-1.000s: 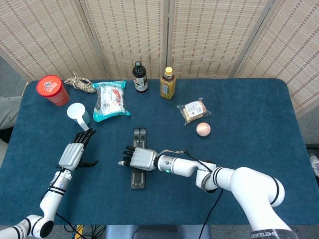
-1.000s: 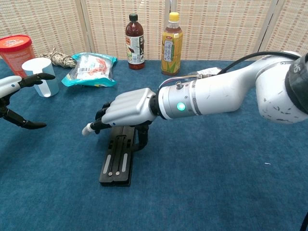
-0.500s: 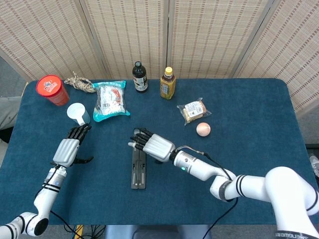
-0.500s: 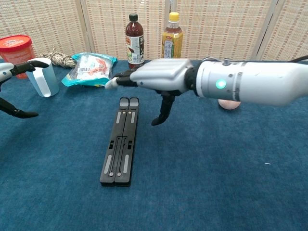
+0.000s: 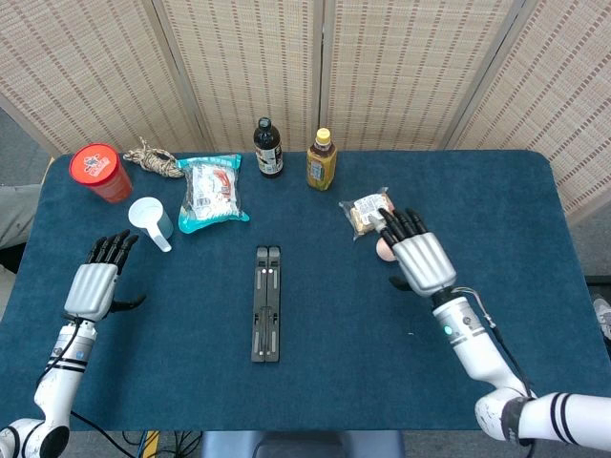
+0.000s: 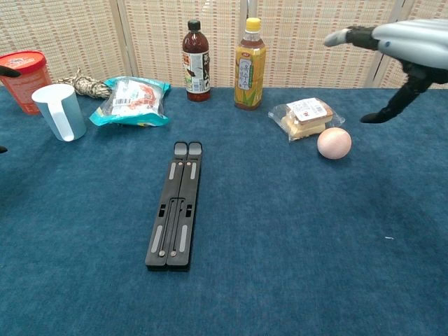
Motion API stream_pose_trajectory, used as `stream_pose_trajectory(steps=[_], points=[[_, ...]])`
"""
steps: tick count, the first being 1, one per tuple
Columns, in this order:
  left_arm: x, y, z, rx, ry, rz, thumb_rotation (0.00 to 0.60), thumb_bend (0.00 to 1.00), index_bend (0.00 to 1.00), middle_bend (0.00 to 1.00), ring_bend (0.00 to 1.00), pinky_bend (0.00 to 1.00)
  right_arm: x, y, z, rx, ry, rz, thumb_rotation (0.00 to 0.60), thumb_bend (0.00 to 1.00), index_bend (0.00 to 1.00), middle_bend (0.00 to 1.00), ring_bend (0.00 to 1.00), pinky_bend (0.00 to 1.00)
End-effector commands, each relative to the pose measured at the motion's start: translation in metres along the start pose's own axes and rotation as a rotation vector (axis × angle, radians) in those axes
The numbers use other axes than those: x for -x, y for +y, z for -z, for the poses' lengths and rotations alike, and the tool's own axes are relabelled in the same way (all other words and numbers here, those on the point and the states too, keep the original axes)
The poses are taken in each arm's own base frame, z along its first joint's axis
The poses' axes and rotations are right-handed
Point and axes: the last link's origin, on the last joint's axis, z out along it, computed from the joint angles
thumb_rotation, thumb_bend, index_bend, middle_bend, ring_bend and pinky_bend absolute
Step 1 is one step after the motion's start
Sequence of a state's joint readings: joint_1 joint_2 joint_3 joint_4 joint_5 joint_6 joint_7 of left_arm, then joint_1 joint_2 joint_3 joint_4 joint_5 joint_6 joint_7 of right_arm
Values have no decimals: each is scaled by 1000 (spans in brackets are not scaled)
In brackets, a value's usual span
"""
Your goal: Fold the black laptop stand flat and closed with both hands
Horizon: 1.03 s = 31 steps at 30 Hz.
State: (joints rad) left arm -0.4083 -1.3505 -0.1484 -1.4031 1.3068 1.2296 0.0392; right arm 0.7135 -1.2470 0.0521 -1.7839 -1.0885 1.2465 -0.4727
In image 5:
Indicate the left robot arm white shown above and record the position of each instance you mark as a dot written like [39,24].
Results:
[62,367]

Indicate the dark bottle with black cap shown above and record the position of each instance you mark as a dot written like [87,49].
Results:
[268,152]

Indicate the plastic wrapped sandwich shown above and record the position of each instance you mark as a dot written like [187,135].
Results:
[363,210]

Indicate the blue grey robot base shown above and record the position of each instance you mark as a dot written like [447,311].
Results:
[296,446]

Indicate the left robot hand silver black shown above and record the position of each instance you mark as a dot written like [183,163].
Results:
[90,291]

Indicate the blue felt table cloth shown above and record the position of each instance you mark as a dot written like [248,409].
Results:
[358,334]

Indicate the red tub with orange lid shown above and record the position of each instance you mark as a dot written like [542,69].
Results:
[95,164]

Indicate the black folding stand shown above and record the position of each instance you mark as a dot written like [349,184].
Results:
[260,305]

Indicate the light blue measuring cup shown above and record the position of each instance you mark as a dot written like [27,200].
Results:
[145,217]

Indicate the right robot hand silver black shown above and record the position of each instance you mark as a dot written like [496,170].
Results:
[425,262]

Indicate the pale pink ball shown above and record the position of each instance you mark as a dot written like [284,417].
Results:
[384,250]

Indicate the teal white snack bag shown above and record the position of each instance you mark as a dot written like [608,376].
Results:
[210,195]

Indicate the yellow tea bottle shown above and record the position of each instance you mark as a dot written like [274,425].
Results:
[321,167]

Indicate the woven folding screen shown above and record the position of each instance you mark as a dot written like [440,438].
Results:
[248,71]

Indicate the grey trouser leg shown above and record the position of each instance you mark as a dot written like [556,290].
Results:
[14,214]

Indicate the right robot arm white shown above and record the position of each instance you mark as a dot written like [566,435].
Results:
[477,353]

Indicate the white grey shoe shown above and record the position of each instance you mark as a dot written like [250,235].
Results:
[604,315]

